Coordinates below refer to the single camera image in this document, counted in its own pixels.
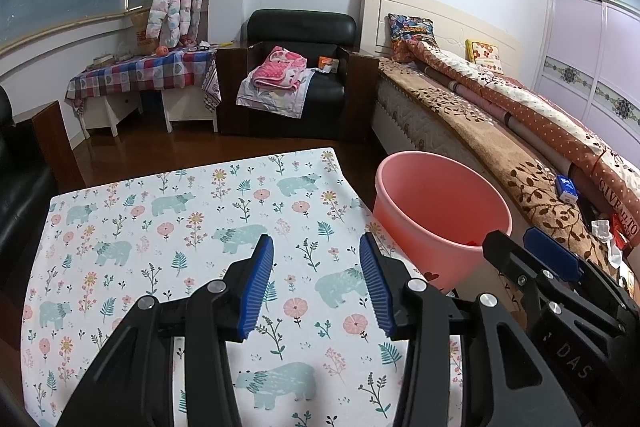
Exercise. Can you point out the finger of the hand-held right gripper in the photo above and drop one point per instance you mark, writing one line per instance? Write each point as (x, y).
(550, 252)
(505, 254)

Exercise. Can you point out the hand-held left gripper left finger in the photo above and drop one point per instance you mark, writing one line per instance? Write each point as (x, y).
(257, 287)

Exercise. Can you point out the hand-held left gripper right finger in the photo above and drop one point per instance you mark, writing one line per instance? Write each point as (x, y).
(377, 282)

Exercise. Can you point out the pink plastic bucket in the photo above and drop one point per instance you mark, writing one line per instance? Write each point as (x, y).
(415, 227)

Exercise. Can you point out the clear plastic bag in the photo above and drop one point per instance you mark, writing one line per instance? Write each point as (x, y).
(607, 239)

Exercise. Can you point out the small blue box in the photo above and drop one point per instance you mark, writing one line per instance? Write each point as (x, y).
(566, 188)

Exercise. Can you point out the floral bear print tablecloth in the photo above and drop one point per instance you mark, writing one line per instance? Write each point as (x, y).
(200, 207)

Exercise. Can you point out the red floral quilt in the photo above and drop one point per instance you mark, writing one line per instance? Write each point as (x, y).
(525, 107)

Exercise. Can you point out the bed with brown blanket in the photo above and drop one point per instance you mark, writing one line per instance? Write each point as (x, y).
(450, 117)

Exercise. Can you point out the white printed cloth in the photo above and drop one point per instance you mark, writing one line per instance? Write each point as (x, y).
(270, 102)

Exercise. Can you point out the yellow floral pillow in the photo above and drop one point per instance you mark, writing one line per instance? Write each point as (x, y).
(484, 56)

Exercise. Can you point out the white floral hanging cloth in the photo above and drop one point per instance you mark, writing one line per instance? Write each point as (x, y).
(212, 82)

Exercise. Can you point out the pink folded blanket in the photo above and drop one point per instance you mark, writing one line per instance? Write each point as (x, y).
(280, 67)

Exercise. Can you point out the lilac wardrobe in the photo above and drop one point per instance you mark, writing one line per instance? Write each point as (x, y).
(575, 32)

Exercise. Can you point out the small orange box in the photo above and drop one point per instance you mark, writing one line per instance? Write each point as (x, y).
(329, 64)

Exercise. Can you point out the white wooden desk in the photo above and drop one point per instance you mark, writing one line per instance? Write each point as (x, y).
(107, 107)

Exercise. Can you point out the colourful printed pillow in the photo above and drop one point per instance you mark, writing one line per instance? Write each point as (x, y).
(410, 32)

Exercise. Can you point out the plaid tablecloth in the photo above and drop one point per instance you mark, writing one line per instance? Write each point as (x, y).
(140, 67)

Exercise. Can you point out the black armchair wooden arms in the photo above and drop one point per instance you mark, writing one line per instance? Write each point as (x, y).
(20, 207)
(300, 24)

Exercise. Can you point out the white bed headboard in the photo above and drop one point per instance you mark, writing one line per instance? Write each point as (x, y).
(430, 7)

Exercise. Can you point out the stack of papers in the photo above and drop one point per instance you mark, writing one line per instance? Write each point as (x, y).
(102, 60)

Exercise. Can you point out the cardboard box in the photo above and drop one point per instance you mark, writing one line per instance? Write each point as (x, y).
(140, 32)

